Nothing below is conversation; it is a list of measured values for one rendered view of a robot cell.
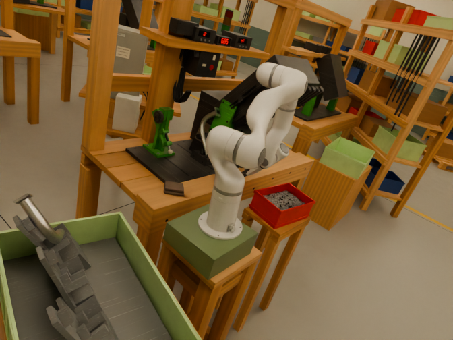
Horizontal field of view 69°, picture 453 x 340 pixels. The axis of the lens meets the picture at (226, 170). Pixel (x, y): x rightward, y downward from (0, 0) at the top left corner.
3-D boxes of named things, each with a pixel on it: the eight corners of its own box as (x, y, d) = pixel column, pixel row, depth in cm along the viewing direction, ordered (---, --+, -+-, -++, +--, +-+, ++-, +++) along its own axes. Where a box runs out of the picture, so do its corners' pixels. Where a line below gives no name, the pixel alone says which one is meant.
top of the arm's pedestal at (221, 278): (259, 259, 151) (262, 252, 149) (212, 291, 127) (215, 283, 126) (211, 220, 167) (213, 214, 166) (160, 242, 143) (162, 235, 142)
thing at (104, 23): (254, 129, 289) (294, 10, 246) (88, 151, 180) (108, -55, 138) (247, 125, 293) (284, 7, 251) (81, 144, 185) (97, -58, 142)
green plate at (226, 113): (229, 141, 203) (244, 109, 198) (221, 139, 196) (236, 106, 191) (216, 132, 209) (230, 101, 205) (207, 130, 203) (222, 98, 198)
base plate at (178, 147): (284, 157, 250) (286, 155, 249) (169, 187, 170) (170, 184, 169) (244, 133, 272) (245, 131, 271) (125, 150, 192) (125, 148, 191)
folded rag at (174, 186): (183, 188, 170) (185, 183, 168) (183, 196, 163) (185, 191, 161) (164, 185, 167) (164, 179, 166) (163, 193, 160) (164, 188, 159)
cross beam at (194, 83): (250, 92, 273) (253, 81, 269) (102, 91, 178) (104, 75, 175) (246, 90, 276) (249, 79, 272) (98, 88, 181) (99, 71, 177)
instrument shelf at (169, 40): (268, 59, 234) (270, 54, 232) (166, 46, 168) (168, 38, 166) (243, 49, 247) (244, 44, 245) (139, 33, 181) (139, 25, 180)
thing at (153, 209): (307, 177, 263) (314, 160, 256) (148, 236, 154) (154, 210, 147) (292, 168, 270) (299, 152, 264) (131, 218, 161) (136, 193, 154)
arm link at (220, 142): (234, 200, 125) (247, 142, 115) (193, 181, 132) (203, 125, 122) (247, 188, 135) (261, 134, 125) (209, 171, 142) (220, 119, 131)
